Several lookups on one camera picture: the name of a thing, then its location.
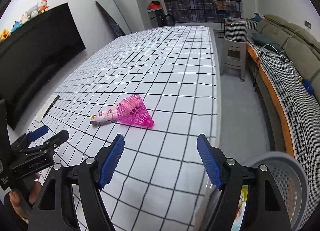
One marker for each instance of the wall socket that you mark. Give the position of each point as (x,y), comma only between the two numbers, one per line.
(308,24)

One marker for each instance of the houndstooth sofa cover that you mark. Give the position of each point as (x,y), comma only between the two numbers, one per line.
(287,83)

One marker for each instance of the houndstooth square cushion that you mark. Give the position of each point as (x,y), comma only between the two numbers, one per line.
(235,28)

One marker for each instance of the grey perforated plastic basket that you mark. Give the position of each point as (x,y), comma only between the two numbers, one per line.
(287,183)

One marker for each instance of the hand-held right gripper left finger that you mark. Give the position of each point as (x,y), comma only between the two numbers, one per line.
(112,161)

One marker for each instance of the white plastic stool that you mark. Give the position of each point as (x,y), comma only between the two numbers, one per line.
(232,58)

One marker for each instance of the grey white plush toy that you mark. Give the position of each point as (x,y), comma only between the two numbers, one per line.
(32,11)

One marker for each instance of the clothes hanger stand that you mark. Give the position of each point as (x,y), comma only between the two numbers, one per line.
(221,6)

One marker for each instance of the olive green sofa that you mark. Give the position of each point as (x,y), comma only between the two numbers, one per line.
(295,46)

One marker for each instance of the black pen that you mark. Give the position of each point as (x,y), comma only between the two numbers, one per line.
(51,106)

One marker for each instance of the pink plastic mesh cone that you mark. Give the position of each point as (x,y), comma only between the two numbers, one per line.
(135,113)

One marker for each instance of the yellow plush toy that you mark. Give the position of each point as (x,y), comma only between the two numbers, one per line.
(4,34)

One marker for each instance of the orange white plush toy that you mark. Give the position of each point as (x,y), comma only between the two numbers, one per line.
(43,5)

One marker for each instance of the teal plush toy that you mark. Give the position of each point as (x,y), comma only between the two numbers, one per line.
(258,17)

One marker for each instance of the person's left hand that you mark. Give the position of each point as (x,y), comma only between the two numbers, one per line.
(17,204)

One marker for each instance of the small blue object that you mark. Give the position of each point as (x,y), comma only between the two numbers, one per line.
(308,86)

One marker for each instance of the red round object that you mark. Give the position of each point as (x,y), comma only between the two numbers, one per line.
(154,5)

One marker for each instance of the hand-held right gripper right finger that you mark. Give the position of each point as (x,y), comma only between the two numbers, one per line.
(210,163)

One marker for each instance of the black flat television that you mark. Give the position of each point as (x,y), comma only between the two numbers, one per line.
(37,58)

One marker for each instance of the dark round bag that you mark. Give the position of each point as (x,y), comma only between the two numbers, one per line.
(168,20)

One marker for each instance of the dark teal pillow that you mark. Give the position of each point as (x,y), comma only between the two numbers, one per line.
(262,40)

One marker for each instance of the white low cabinet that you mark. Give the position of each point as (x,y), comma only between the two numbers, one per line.
(153,17)

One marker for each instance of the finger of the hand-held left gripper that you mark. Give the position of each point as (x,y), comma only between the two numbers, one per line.
(37,132)
(57,138)

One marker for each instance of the pink snack packet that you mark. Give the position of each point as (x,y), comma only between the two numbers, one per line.
(102,117)

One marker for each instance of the yellow blue printed packet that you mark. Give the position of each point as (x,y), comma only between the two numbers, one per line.
(241,206)

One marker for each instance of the leaning wall mirror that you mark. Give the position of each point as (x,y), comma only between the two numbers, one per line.
(112,13)

